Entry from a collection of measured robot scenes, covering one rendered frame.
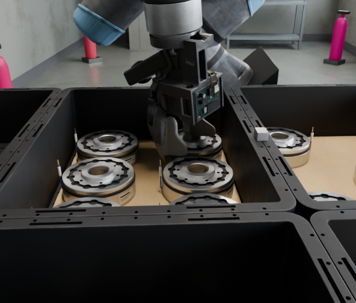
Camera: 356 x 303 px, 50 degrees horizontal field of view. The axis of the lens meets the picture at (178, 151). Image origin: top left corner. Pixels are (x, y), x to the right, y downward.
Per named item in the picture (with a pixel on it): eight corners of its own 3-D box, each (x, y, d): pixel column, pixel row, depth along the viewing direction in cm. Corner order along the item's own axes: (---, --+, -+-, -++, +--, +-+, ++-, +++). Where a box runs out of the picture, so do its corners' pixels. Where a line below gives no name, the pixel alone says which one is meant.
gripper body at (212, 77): (192, 130, 53) (184, 44, 46) (149, 116, 58) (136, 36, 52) (225, 109, 57) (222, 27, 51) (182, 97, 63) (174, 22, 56)
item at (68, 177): (70, 160, 59) (70, 157, 59) (136, 159, 60) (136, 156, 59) (54, 196, 50) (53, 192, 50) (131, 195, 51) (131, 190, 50)
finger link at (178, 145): (179, 183, 57) (183, 124, 54) (151, 169, 61) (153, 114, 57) (193, 176, 59) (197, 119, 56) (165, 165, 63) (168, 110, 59)
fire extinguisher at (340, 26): (348, 65, 475) (359, 12, 447) (326, 65, 476) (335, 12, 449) (341, 61, 499) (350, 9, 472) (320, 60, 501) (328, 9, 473)
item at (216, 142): (162, 131, 70) (162, 128, 69) (216, 130, 70) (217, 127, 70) (162, 156, 61) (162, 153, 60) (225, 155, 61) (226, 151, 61)
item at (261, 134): (253, 135, 50) (254, 127, 49) (264, 135, 50) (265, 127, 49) (257, 141, 48) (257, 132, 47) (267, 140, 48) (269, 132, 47)
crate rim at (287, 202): (65, 100, 70) (64, 87, 69) (228, 97, 71) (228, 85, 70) (-31, 241, 34) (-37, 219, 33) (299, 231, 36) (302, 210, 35)
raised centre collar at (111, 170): (84, 166, 57) (83, 162, 56) (117, 165, 57) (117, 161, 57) (77, 183, 52) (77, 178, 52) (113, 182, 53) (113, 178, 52)
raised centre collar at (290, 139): (296, 145, 63) (297, 141, 63) (266, 144, 64) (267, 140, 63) (290, 133, 68) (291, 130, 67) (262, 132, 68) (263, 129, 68)
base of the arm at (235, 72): (201, 104, 102) (176, 77, 99) (245, 65, 99) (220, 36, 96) (209, 121, 88) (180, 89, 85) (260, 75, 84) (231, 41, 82)
